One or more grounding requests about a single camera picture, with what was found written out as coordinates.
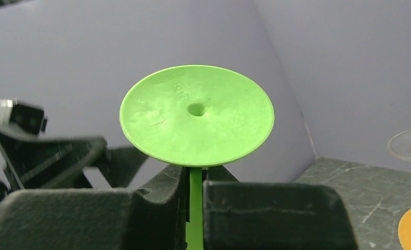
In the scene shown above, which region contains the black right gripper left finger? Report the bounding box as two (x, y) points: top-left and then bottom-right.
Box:
(0, 166), (188, 249)

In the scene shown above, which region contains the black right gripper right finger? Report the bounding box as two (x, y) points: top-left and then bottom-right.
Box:
(203, 166), (358, 249)

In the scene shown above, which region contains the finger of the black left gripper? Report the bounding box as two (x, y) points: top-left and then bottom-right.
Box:
(0, 126), (107, 191)
(82, 146), (148, 188)

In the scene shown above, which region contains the green plastic wine glass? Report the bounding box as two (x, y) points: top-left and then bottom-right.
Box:
(119, 65), (275, 249)

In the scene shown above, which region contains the clear wine glass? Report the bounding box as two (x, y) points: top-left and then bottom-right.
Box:
(387, 130), (411, 161)

